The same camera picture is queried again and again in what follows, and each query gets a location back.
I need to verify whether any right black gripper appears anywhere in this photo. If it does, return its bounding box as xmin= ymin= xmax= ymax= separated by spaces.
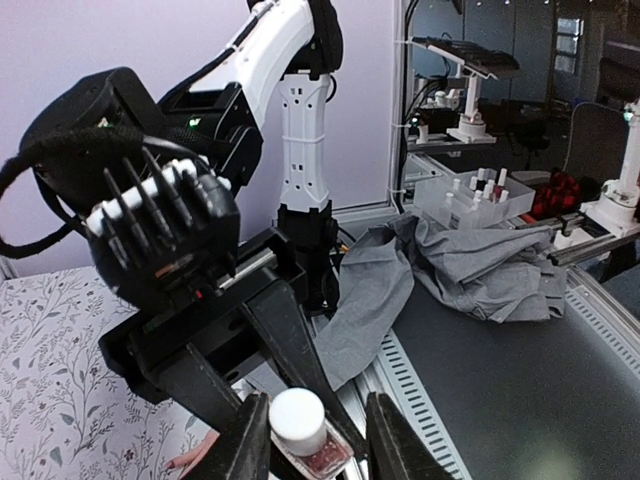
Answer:
xmin=19 ymin=67 xmax=367 ymax=455

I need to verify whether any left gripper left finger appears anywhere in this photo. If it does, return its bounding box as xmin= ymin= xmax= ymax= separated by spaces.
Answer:
xmin=209 ymin=393 xmax=271 ymax=480

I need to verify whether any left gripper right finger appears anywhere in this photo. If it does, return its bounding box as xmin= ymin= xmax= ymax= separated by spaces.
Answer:
xmin=366 ymin=392 xmax=453 ymax=480

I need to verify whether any glitter nail polish bottle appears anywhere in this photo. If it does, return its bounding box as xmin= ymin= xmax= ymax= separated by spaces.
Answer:
xmin=271 ymin=423 xmax=354 ymax=479

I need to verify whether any white nail polish cap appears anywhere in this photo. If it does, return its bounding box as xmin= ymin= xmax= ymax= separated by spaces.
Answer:
xmin=269 ymin=388 xmax=327 ymax=457

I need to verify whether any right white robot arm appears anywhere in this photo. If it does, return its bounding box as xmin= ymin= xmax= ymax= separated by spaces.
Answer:
xmin=19 ymin=1 xmax=365 ymax=458

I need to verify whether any person's bare hand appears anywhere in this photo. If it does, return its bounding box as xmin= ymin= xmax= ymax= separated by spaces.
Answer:
xmin=167 ymin=430 xmax=219 ymax=479

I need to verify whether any floral patterned table mat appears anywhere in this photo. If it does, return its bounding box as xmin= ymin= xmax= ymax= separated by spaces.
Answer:
xmin=1 ymin=267 xmax=209 ymax=479

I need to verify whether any grey crumpled cloth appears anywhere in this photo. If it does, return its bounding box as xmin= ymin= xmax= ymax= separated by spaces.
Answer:
xmin=315 ymin=213 xmax=566 ymax=390

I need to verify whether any clear plastic organiser box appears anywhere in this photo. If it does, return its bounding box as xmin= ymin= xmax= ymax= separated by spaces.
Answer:
xmin=413 ymin=169 xmax=535 ymax=230

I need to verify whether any nail polish bottle in box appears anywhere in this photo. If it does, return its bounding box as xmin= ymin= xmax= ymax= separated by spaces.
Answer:
xmin=493 ymin=168 xmax=508 ymax=203

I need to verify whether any red black checked cloth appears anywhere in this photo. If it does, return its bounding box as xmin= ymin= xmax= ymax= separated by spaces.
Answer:
xmin=529 ymin=170 xmax=582 ymax=220

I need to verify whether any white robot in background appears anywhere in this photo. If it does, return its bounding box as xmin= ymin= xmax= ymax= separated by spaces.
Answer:
xmin=580 ymin=100 xmax=639 ymax=238

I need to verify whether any right aluminium frame post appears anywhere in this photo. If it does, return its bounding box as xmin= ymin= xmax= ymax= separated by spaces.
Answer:
xmin=388 ymin=1 xmax=418 ymax=213

